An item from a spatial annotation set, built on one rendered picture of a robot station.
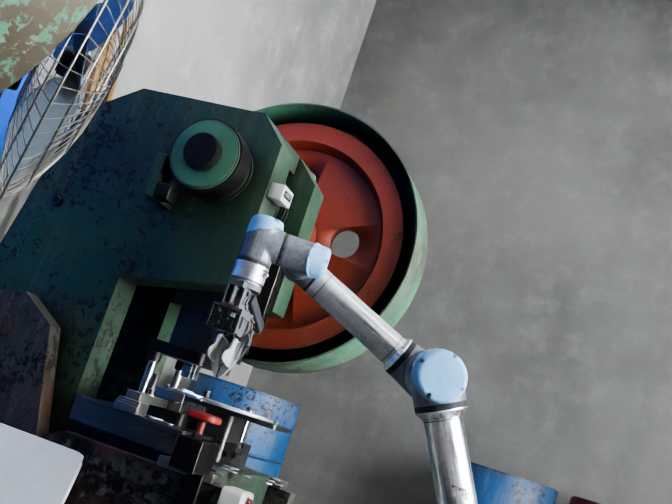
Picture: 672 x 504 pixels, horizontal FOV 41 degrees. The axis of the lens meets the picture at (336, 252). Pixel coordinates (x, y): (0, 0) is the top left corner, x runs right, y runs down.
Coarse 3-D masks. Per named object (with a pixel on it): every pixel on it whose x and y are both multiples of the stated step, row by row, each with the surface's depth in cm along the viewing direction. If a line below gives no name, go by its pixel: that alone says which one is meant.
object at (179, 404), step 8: (160, 392) 223; (168, 392) 222; (176, 392) 222; (168, 400) 222; (176, 400) 221; (184, 400) 221; (168, 408) 221; (176, 408) 220; (184, 408) 222; (192, 408) 227; (200, 408) 231
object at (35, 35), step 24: (0, 0) 93; (24, 0) 95; (48, 0) 97; (72, 0) 99; (96, 0) 102; (0, 24) 95; (24, 24) 97; (48, 24) 99; (72, 24) 102; (0, 48) 97; (24, 48) 99; (48, 48) 101; (0, 72) 100; (24, 72) 102
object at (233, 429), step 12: (216, 408) 218; (228, 420) 219; (240, 420) 224; (252, 420) 215; (204, 432) 219; (216, 432) 219; (228, 432) 219; (240, 432) 226; (288, 432) 223; (228, 444) 220; (216, 456) 217; (228, 456) 222
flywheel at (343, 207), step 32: (288, 128) 280; (320, 128) 277; (320, 160) 278; (352, 160) 272; (352, 192) 272; (384, 192) 266; (320, 224) 272; (352, 224) 269; (384, 224) 263; (352, 256) 267; (384, 256) 260; (352, 288) 264; (384, 288) 258; (288, 320) 266; (320, 320) 260; (288, 352) 265
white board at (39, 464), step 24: (0, 432) 208; (24, 432) 207; (0, 456) 205; (24, 456) 204; (48, 456) 204; (72, 456) 203; (0, 480) 202; (24, 480) 202; (48, 480) 201; (72, 480) 200
